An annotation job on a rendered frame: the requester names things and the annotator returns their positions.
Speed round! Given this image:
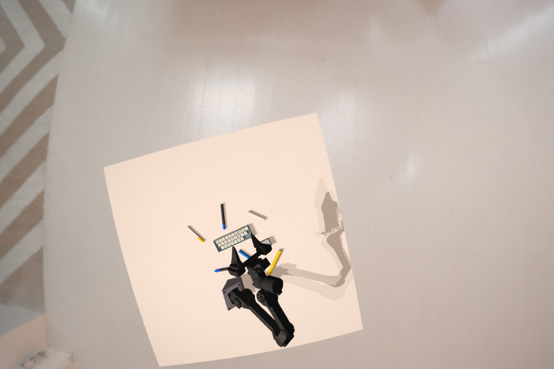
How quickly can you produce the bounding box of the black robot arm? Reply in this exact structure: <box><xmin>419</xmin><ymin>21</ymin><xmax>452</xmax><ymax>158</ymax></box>
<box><xmin>228</xmin><ymin>257</ymin><xmax>295</xmax><ymax>347</ymax></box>

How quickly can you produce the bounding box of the grey keyboard with keys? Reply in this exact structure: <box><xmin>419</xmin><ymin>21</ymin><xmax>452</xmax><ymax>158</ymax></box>
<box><xmin>213</xmin><ymin>225</ymin><xmax>252</xmax><ymax>253</ymax></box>

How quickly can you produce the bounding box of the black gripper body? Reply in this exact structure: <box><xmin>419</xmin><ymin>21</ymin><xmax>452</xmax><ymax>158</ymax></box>
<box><xmin>227</xmin><ymin>244</ymin><xmax>272</xmax><ymax>279</ymax></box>

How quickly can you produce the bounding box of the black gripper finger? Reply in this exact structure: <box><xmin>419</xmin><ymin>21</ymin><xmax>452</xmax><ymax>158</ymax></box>
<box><xmin>230</xmin><ymin>246</ymin><xmax>244</xmax><ymax>269</ymax></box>
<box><xmin>251</xmin><ymin>234</ymin><xmax>268</xmax><ymax>249</ymax></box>

